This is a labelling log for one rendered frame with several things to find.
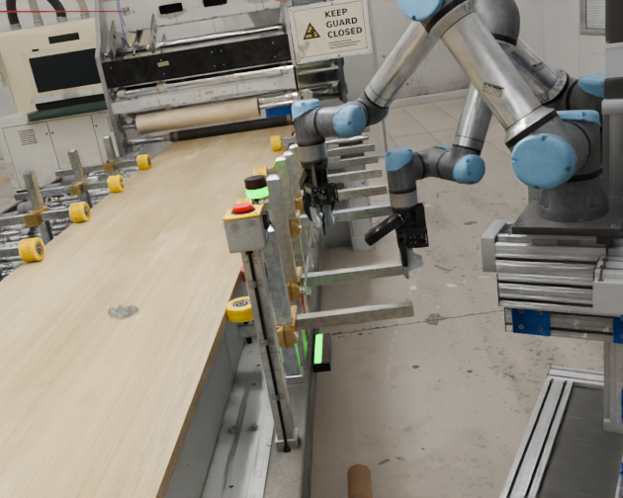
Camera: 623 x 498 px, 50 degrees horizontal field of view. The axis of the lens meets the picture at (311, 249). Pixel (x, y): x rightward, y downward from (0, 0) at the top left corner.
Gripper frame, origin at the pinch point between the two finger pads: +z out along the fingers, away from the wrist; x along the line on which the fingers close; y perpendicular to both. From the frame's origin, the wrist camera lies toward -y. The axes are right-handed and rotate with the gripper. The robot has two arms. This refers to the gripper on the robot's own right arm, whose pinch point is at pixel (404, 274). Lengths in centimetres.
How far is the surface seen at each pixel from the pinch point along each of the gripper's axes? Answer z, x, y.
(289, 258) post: -11.4, -5.7, -30.6
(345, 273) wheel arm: -3.3, -1.5, -16.3
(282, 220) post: -22.2, -5.7, -30.7
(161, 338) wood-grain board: -8, -38, -59
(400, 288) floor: 83, 181, 6
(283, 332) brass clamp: -3.1, -33.3, -31.5
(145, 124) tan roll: -23, 251, -139
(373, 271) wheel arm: -2.8, -1.5, -8.6
